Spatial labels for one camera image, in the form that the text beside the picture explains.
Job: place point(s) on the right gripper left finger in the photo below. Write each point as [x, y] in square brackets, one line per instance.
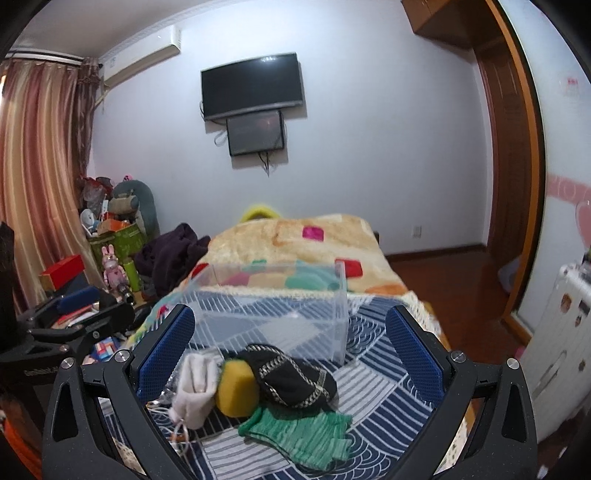
[76, 441]

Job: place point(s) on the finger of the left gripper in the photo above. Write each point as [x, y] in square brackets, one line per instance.
[54, 308]
[110, 321]

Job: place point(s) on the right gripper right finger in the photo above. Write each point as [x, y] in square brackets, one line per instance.
[502, 443]

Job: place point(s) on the white cloth drawstring pouch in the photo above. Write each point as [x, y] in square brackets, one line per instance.
[196, 388]

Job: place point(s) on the yellow sponge block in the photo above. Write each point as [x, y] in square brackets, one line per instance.
[237, 394]

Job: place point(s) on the black pouch with braided trim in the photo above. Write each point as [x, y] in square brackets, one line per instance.
[287, 382]

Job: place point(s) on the clear plastic storage box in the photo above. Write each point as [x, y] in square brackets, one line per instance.
[299, 308]

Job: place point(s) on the green knitted cloth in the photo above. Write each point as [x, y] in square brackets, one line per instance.
[312, 439]

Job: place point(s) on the pink rabbit figurine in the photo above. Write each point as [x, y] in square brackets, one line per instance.
[114, 275]

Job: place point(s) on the red box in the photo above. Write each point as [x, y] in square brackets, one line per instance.
[60, 273]

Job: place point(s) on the green cylinder bottle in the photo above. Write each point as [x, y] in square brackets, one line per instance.
[131, 274]

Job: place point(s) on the green cardboard box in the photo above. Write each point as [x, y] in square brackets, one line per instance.
[126, 242]

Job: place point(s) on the dark purple clothing heap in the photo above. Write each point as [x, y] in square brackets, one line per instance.
[165, 261]

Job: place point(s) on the white cabinet with stickers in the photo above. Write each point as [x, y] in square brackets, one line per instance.
[556, 362]

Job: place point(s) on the grey plush dinosaur toy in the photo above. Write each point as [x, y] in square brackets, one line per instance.
[133, 200]

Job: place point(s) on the grey bag by door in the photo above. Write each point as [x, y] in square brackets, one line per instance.
[507, 274]

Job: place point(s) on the striped pink brown curtain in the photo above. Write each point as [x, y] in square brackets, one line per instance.
[41, 164]

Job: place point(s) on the beige fleece patchwork blanket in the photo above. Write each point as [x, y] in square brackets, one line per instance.
[315, 240]

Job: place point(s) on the brown wooden door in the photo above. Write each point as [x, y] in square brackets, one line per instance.
[518, 166]

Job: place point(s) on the wall power outlet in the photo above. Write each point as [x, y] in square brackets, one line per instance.
[417, 231]

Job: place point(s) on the small black wall monitor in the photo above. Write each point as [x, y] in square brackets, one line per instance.
[256, 132]

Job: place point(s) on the white wall air conditioner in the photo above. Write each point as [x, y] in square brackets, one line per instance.
[141, 55]

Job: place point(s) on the pink heart wall sticker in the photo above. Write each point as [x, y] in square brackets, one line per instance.
[583, 220]

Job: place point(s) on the large black wall television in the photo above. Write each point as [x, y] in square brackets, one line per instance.
[268, 82]

